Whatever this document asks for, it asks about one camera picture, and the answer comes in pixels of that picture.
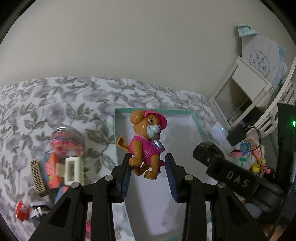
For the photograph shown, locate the red bottle white cap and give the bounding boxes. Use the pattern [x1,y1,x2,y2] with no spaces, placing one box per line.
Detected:
[16,201,30,222]

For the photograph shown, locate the cream plastic bracket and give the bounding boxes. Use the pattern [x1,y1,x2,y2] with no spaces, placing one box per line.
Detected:
[56,157,85,186]

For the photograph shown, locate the gold patterned lighter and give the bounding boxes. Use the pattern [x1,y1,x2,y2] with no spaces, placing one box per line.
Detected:
[30,160,47,197]

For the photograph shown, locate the brown pup toy figure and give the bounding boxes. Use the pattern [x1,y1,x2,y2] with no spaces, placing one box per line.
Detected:
[116,110,168,180]

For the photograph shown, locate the white smartwatch band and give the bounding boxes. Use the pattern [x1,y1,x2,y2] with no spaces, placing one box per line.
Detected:
[22,186,46,218]

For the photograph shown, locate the teal cardboard box tray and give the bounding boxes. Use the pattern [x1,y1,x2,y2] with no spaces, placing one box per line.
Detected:
[113,107,213,241]

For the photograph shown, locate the round tin coiled hairbands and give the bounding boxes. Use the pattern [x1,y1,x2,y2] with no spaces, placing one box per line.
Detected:
[51,126,85,159]

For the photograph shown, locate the white shelf unit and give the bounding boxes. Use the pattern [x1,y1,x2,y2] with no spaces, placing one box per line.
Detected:
[209,57,295,136]

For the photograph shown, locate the floral fleece blanket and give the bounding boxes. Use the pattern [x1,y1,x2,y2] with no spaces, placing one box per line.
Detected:
[1,76,216,240]

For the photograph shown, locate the white printed card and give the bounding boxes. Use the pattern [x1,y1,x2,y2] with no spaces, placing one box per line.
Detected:
[242,34,287,88]

